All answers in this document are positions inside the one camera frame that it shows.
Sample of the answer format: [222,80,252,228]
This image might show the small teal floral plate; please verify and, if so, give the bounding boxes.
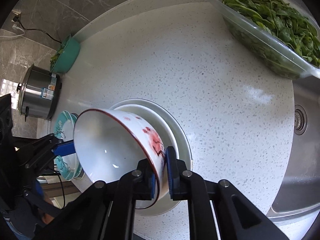
[70,113,82,178]

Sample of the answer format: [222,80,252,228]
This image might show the white bowl red flowers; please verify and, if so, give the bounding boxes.
[73,108,165,209]

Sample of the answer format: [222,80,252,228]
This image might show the person's left hand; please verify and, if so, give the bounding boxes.
[41,197,57,225]

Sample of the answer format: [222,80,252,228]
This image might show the stainless steel rice cooker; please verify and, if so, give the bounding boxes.
[16,65,62,120]

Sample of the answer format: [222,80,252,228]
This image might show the stainless steel sink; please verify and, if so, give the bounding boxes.
[267,76,319,222]

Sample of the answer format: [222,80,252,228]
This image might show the teal bowl with greens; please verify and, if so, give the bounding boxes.
[50,35,80,74]

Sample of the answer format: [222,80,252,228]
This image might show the sink drain strainer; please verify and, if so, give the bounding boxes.
[294,104,308,135]

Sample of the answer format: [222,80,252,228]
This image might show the clear container of greens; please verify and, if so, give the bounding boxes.
[208,0,319,80]

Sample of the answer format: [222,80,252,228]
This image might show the white wall socket plug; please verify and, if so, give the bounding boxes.
[11,10,25,37]

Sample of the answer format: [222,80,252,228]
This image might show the black power cable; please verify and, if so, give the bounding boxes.
[12,15,62,45]

